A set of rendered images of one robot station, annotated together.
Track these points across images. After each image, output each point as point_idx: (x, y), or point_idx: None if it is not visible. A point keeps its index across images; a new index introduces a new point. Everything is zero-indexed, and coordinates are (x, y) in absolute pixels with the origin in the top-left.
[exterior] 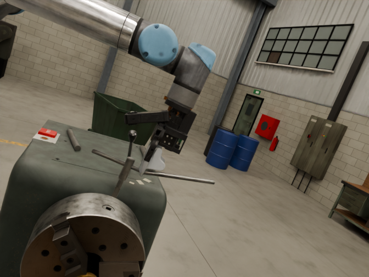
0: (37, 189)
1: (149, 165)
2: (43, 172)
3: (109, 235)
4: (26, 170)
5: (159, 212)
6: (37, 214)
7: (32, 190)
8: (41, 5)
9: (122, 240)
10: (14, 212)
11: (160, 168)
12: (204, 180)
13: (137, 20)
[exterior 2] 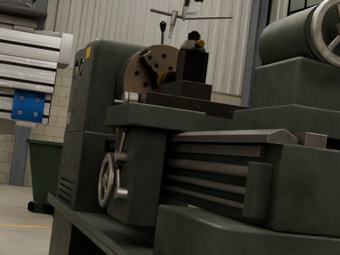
0: (113, 53)
1: (188, 10)
2: (114, 43)
3: (173, 59)
4: (104, 41)
5: None
6: (116, 73)
7: (110, 54)
8: None
9: None
10: (101, 72)
11: (195, 10)
12: (225, 16)
13: None
